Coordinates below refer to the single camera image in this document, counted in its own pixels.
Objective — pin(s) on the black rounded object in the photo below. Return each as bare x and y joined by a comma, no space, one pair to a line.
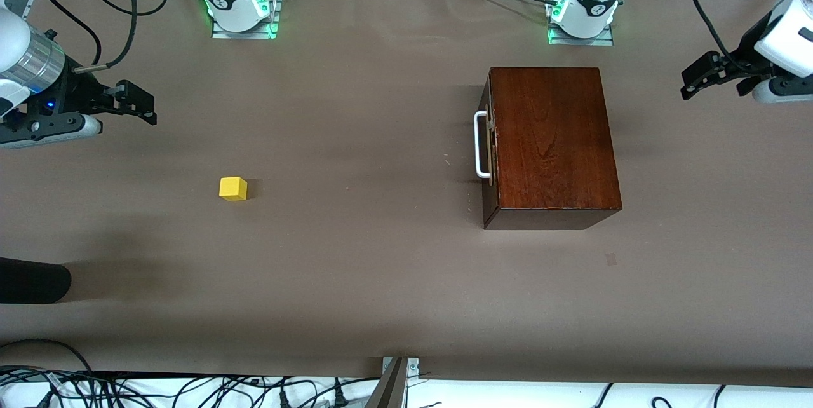
32,281

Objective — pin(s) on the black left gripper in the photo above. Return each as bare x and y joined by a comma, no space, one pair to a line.
745,54

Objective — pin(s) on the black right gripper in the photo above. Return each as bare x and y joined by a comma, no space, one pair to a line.
79,94

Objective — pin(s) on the black power plug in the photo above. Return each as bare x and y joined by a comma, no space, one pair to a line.
284,399
340,396

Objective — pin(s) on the grey metal post bracket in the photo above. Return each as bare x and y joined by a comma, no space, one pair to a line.
390,386

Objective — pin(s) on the brown table mat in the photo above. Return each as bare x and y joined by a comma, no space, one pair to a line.
317,268

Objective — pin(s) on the yellow block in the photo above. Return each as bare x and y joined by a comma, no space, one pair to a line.
233,189

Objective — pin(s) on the aluminium table frame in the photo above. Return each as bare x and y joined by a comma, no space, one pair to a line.
24,4

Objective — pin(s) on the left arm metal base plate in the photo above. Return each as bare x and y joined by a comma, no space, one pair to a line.
581,40

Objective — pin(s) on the dark brown wooden cabinet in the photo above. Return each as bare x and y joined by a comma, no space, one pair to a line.
552,141

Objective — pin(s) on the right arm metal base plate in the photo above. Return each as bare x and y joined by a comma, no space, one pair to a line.
244,33

